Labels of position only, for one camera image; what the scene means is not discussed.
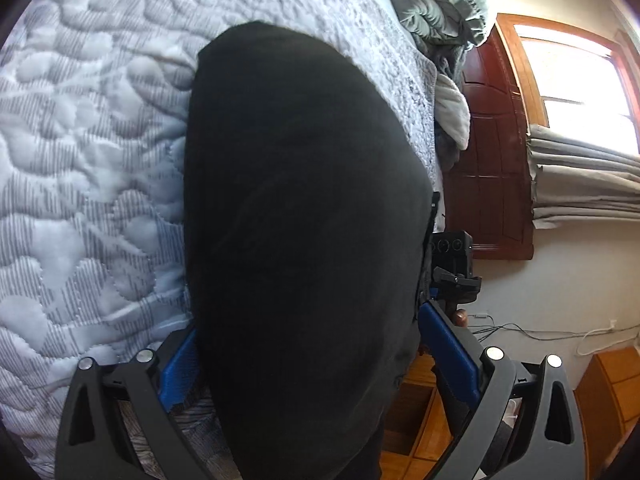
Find wooden nightstand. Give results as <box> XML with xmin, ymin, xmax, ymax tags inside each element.
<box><xmin>380</xmin><ymin>343</ymin><xmax>640</xmax><ymax>480</ymax></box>

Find beige side curtain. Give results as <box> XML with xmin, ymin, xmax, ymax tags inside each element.
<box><xmin>527</xmin><ymin>125</ymin><xmax>639</xmax><ymax>230</ymax></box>

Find black pants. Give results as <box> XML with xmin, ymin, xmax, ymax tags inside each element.
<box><xmin>184</xmin><ymin>23</ymin><xmax>432</xmax><ymax>479</ymax></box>

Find person's right hand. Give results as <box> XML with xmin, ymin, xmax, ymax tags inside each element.
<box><xmin>452</xmin><ymin>309</ymin><xmax>469</xmax><ymax>327</ymax></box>

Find white cloth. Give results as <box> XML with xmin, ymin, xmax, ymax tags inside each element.
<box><xmin>434</xmin><ymin>74</ymin><xmax>471</xmax><ymax>151</ymax></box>

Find white cable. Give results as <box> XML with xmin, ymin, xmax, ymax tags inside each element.
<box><xmin>466</xmin><ymin>311</ymin><xmax>640</xmax><ymax>359</ymax></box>

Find lavender quilted bedspread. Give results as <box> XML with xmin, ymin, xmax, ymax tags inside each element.
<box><xmin>1</xmin><ymin>0</ymin><xmax>440</xmax><ymax>479</ymax></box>

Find dark wooden headboard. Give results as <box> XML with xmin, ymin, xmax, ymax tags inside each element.
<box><xmin>444</xmin><ymin>29</ymin><xmax>534</xmax><ymax>260</ymax></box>

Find side wooden window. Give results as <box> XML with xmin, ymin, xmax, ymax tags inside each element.
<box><xmin>497</xmin><ymin>13</ymin><xmax>639</xmax><ymax>155</ymax></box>

